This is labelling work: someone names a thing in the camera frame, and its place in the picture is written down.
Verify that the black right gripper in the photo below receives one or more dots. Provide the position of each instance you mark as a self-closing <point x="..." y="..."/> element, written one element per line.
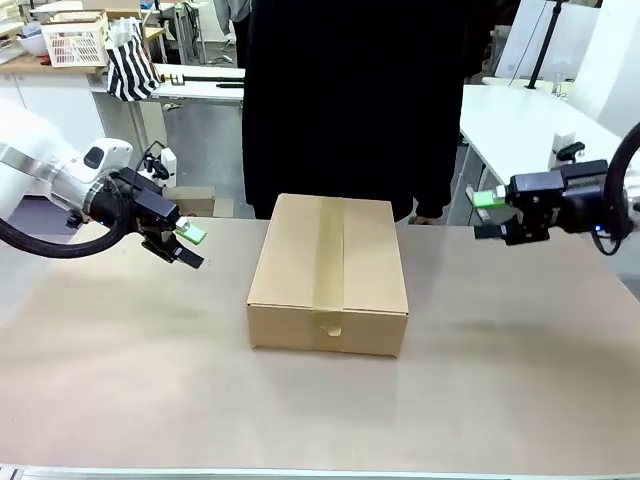
<point x="565" y="200"/>

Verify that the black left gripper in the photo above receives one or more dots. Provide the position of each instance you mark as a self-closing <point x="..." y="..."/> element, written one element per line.
<point x="135" y="205"/>

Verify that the brown cardboard box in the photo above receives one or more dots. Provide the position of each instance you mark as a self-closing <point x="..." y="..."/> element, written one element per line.
<point x="325" y="260"/>

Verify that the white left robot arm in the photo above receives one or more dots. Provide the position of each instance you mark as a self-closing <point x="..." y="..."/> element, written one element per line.
<point x="30" y="145"/>

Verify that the person's left hand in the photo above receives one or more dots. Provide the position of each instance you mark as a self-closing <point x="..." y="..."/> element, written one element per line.
<point x="425" y="219"/>

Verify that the white curved-edge table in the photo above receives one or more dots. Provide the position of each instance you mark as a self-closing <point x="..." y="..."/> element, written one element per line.
<point x="520" y="120"/>

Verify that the white table with grey legs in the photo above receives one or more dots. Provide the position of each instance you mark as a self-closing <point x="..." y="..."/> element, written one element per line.
<point x="200" y="90"/>

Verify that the black tripod pole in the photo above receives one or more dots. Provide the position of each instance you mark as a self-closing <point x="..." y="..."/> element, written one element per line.
<point x="210" y="79"/>

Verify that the person in black coat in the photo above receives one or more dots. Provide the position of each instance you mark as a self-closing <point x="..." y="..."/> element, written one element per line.
<point x="350" y="100"/>

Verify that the black light stand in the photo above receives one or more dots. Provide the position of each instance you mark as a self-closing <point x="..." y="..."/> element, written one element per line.
<point x="546" y="40"/>

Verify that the black white striped bag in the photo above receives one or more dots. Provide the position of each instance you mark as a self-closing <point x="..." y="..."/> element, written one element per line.
<point x="131" y="70"/>

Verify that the white panel board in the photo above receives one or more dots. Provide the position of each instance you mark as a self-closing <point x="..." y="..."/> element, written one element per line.
<point x="575" y="35"/>

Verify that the white cabinet with wooden top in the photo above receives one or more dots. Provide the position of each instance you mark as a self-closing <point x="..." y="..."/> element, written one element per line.
<point x="55" y="95"/>

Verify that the person in dark trousers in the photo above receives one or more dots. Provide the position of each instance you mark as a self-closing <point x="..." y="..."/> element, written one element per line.
<point x="239" y="40"/>

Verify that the white plastic crate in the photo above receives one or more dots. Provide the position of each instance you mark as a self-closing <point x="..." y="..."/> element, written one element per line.
<point x="75" y="42"/>

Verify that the cardboard carton on cabinet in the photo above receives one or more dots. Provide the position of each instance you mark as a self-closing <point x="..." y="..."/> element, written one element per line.
<point x="110" y="7"/>

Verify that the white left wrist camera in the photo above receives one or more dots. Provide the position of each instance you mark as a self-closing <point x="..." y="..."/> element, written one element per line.
<point x="169" y="165"/>

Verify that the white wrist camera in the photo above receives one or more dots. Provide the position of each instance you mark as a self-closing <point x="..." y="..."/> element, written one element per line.
<point x="169" y="165"/>
<point x="565" y="150"/>

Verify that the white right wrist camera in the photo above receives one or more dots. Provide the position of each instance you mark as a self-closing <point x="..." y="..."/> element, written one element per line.
<point x="565" y="150"/>

